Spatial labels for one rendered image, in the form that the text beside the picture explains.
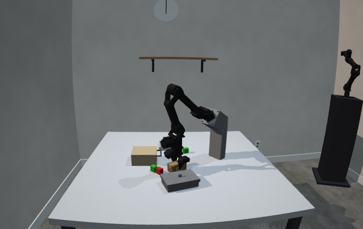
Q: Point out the brown cardboard box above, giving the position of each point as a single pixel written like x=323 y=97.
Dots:
x=174 y=166

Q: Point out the red block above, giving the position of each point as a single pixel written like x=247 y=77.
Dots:
x=159 y=170

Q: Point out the green block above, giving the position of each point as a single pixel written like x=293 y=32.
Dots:
x=152 y=168
x=185 y=150

